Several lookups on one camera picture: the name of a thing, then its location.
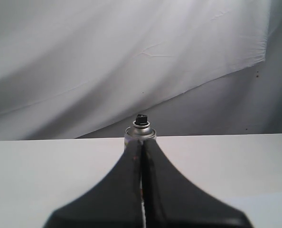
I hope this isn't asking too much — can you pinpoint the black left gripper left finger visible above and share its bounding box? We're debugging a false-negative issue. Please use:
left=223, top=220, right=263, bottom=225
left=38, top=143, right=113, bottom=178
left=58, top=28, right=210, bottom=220
left=45, top=141, right=143, bottom=228

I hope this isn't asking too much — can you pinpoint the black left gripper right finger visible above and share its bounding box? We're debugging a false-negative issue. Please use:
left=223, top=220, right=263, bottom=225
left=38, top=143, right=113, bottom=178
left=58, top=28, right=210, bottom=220
left=142, top=140, right=252, bottom=228

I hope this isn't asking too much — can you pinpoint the white dotted spray paint can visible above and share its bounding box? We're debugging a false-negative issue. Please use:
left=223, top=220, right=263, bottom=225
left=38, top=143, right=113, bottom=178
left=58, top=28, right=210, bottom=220
left=124, top=114, right=157, bottom=149

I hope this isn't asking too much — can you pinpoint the white backdrop cloth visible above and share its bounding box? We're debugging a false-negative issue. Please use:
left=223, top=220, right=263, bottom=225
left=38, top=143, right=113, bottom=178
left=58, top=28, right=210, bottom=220
left=0, top=0, right=282, bottom=141

